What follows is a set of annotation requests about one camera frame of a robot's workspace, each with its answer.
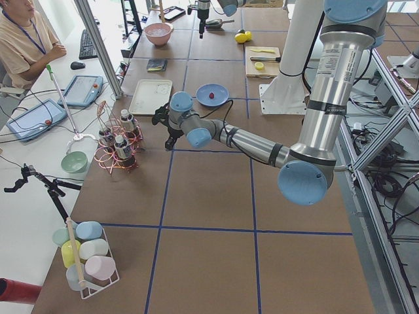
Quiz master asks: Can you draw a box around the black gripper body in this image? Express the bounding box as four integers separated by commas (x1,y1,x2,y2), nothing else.
187,0,210,20
151,105,183,150

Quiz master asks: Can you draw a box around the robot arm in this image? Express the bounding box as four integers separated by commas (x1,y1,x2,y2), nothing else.
152,1,387,205
187,0,247,39

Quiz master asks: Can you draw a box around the blue plate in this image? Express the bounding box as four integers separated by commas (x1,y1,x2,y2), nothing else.
196,84,230,107

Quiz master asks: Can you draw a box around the metal ice scoop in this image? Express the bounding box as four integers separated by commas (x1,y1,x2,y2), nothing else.
206,18,235,28

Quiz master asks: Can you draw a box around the cream bear tray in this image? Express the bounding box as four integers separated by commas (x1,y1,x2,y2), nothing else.
128,79,172,115

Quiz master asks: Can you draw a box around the dark drink bottle right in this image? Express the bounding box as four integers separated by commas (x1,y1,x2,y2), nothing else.
120,109,140,139

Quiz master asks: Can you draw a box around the dark drink bottle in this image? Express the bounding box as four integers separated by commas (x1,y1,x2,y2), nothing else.
99,124,115,152
115,135,136,167
120,109,140,139

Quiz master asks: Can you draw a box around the whole yellow lemon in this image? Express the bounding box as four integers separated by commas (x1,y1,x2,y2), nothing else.
234,33,248,44

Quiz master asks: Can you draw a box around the pink bowl with ice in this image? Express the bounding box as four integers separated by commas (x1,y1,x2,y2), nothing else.
144,22,174,46

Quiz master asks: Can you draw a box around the grey folded cloth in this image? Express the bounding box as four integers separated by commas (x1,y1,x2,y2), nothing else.
146,59,168,73

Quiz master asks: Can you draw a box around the dark drink bottle front left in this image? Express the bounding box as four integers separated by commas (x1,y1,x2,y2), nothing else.
115,135,136,167

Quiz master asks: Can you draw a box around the dark drink bottle back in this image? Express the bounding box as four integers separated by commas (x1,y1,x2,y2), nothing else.
99,124,115,152

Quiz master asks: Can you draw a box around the wooden cutting board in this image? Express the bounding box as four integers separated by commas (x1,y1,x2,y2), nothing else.
245,46,281,78

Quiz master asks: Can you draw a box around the lemon half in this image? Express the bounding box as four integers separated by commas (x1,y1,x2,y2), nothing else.
254,61,264,71

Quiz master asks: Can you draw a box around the yellow plastic knife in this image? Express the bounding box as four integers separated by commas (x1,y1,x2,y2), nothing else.
250,48,276,54

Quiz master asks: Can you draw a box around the blue teach pendant far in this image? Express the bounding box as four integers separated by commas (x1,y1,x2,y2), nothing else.
63,75,103,108

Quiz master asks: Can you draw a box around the blue teach pendant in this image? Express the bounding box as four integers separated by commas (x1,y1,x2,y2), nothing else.
63,75,103,108
6,99,67,141

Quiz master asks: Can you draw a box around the black keyboard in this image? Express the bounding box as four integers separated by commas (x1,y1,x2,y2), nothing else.
79,29,98,60

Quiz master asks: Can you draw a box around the black computer mouse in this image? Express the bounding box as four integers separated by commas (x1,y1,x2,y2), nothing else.
70,61,86,70

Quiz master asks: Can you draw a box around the green bowl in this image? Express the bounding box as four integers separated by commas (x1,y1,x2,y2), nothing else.
61,151,88,174

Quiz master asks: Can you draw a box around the blue teach pendant near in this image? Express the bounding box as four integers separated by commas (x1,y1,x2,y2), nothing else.
6,99,67,141

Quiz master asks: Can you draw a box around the blue cup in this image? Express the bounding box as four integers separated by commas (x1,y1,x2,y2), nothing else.
76,221,103,240

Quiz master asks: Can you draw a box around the person in beige shirt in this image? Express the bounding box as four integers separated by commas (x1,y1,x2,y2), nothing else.
1,1,67,90

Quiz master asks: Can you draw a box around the white cup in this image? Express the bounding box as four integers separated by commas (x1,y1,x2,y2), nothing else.
79,239,109,260

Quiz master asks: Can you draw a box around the yellow cup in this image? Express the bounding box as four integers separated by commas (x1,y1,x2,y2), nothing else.
61,240,75,268

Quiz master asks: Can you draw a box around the pink cup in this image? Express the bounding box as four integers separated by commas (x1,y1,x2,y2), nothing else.
84,256,116,281

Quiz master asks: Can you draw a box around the metal handled knife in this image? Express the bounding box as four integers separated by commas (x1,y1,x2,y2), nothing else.
250,56,282,63

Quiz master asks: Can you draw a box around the aluminium frame post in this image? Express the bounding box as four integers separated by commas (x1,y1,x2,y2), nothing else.
74,0,123,99

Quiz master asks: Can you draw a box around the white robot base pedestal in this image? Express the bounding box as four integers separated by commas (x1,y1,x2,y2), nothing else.
260,0,323,114

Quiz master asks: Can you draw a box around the black camera tripod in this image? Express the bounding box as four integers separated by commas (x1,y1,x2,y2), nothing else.
3,163,82,226

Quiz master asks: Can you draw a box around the white wire cup rack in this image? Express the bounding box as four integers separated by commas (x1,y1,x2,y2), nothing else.
60,217,120,300

